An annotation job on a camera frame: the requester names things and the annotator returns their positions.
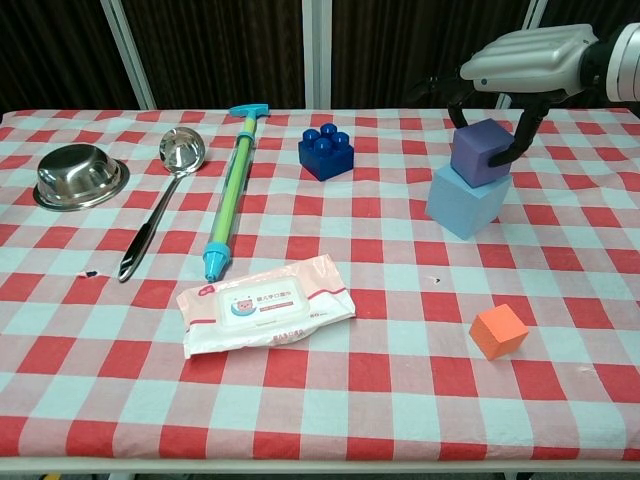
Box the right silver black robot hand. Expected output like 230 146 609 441
412 23 601 169

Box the purple cube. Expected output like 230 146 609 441
449 119 516 189

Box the small orange cube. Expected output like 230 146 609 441
468 303 530 361

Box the large light blue cube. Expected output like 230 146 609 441
425 166 514 241

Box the dark blue toy brick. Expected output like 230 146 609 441
297 122 355 182

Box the green blue toy water pump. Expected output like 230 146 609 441
201 103 271 281

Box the stainless steel ladle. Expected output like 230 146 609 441
117 126 206 284

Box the pink white wet wipes pack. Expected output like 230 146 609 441
175 253 357 360

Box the red white checkered tablecloth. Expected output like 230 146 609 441
0 107 640 464

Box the stainless steel bowl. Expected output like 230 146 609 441
32 143 131 213

